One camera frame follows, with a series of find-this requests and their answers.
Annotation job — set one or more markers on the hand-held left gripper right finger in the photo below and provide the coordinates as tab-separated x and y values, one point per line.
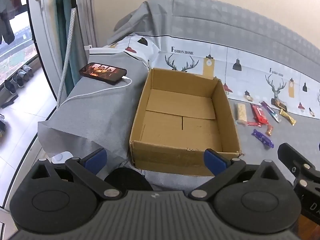
215	158

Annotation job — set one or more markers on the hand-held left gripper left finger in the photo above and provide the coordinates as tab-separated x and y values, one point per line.
96	158

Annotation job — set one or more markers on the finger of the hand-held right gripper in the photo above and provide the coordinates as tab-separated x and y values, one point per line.
291	155

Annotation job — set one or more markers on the gold snack packet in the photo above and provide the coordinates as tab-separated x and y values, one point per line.
288	117

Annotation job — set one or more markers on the cardboard box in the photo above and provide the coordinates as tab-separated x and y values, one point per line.
175	127

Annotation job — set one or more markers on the red white snack packet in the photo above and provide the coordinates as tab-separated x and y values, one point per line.
259	114

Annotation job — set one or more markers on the dark brown cracker packet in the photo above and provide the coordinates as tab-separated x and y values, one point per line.
279	103

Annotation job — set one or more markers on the small orange candy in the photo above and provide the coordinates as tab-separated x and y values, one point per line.
269	130

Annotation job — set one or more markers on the purple snack packet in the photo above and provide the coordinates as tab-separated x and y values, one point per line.
262	138

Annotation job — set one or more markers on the white round charger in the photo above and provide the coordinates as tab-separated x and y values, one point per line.
61	157

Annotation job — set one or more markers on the deer print bed sheet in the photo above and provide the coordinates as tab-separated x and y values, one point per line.
100	120

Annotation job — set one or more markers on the thin red snack stick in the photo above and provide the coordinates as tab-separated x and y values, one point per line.
252	124

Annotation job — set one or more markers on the beige snack bar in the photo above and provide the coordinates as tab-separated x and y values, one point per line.
241	113

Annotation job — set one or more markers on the black smartphone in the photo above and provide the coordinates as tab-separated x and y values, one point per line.
102	71

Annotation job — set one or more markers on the grey sneaker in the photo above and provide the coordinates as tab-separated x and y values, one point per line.
20	77
28	70

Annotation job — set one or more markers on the dark shoe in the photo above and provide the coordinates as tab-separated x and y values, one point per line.
10	86

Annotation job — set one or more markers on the teal curtain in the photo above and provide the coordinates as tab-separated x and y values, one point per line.
72	42

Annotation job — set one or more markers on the white clamp gooseneck holder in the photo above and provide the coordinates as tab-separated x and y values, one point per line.
46	35

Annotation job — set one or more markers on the grey checked quilt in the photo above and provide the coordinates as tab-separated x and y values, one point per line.
212	22

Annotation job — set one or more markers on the grey curtain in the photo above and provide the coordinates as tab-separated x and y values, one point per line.
87	12

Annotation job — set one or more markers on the hanging dark clothes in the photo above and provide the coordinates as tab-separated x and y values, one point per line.
8	17

